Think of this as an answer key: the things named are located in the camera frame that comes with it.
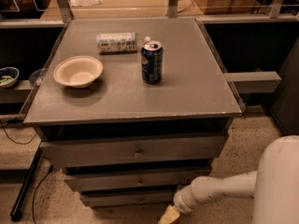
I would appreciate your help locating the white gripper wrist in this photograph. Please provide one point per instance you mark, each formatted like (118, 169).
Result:
(181, 202)

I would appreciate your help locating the dark round dish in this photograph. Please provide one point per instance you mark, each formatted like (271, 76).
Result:
(37, 77)

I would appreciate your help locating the grey drawer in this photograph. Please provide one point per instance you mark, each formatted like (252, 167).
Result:
(163, 194)
(64, 154)
(135, 179)

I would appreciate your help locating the clear plastic water bottle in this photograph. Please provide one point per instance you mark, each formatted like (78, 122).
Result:
(120, 42)

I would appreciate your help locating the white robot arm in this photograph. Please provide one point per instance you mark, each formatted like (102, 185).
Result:
(273, 187)

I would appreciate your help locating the grey bottom drawer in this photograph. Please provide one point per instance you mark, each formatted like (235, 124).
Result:
(163, 194)

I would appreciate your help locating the grey side shelf beam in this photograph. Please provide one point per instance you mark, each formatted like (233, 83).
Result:
(254, 82)

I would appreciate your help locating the white paper bowl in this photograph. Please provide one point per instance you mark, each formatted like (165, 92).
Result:
(78, 72)

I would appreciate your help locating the grey middle drawer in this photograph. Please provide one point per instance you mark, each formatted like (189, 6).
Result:
(135, 179)

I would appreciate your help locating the grey top drawer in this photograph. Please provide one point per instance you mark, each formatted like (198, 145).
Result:
(64, 154)

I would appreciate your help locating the small blue patterned bowl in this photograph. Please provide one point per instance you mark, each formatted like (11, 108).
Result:
(8, 77)

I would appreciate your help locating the blue pepsi can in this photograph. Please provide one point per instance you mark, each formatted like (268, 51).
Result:
(152, 61)

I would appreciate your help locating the black metal floor bar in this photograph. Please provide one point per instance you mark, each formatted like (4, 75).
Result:
(16, 213)

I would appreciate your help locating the grey drawer cabinet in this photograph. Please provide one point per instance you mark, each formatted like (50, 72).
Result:
(192, 99)

